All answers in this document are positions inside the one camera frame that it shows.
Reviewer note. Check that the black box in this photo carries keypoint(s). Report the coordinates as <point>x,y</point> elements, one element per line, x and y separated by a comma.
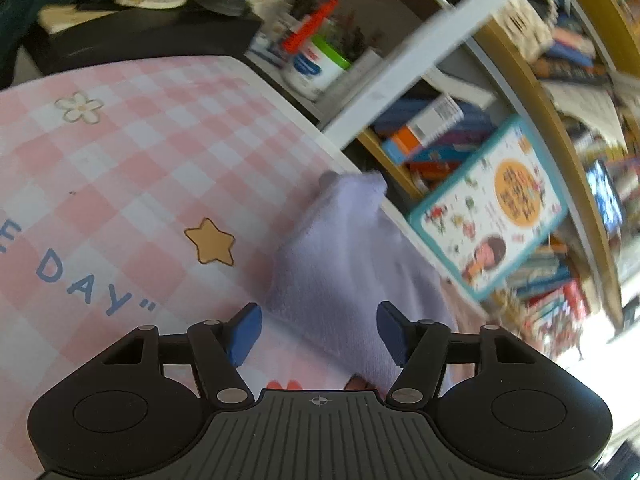
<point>150,35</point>

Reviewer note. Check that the white jar with green lid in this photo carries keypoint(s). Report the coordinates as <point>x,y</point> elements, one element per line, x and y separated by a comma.
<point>312,67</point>

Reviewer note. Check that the white quilted pearl handbag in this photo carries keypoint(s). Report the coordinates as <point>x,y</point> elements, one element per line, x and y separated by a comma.
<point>525,25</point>

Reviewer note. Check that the row of red thick books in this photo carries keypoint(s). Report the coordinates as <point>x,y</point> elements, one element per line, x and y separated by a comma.
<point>565,310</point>

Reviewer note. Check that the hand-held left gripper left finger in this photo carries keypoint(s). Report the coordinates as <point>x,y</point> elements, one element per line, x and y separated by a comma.
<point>245,335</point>

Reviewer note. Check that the row of thin picture books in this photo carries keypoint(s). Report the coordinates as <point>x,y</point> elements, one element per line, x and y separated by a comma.
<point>545,270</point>

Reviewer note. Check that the pink and purple sweater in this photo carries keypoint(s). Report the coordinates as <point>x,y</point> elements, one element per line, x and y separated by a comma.
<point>340,260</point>

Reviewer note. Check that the row of blue books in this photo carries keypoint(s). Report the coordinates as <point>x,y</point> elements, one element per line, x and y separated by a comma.
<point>460,137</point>

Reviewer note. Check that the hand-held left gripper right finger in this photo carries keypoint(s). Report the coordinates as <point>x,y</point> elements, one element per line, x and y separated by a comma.
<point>392,332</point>

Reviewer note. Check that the white and orange carton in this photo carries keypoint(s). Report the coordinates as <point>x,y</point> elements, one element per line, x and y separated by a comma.
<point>430,122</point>

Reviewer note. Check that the pile of mixed books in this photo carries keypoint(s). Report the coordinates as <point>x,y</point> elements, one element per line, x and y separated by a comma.
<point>575,65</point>

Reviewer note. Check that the white and wooden bookshelf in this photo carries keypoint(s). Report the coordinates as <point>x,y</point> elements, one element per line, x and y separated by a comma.
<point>450,15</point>

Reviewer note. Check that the bunch of pens and brushes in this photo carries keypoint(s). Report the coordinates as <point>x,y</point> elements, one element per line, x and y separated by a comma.
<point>350,35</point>

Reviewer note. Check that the dark green cloth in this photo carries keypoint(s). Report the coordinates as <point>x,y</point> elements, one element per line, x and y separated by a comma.
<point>30,10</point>

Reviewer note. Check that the smartphone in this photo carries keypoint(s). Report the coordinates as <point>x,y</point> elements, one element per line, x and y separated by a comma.
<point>605,195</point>

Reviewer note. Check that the teal children's picture book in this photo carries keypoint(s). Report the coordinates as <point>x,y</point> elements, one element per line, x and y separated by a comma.
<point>480,210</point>

